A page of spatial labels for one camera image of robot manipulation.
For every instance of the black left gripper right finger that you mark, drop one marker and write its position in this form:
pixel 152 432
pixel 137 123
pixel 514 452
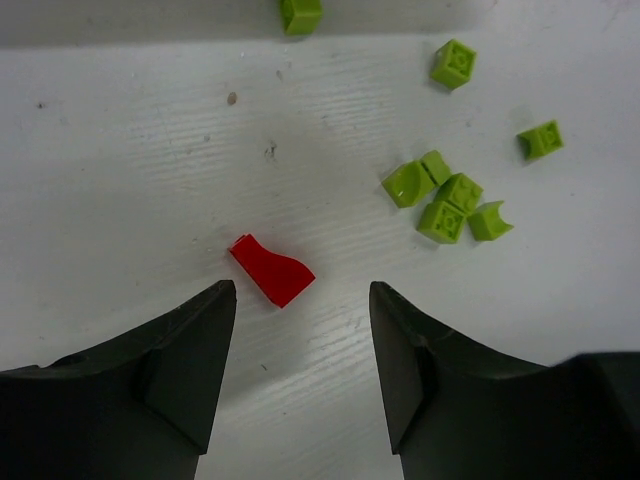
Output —
pixel 457 409

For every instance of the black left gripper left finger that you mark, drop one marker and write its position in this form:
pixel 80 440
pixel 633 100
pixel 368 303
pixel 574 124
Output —
pixel 138 406

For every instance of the red lego piece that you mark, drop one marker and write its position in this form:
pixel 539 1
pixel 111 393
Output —
pixel 280 278

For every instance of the small green lego brick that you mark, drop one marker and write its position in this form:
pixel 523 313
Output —
pixel 408 184
pixel 441 222
pixel 461 192
pixel 486 224
pixel 300 17
pixel 540 141
pixel 454 64
pixel 436 168

